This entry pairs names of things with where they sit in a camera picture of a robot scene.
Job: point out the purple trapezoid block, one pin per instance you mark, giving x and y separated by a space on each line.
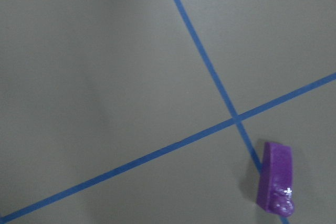
276 178

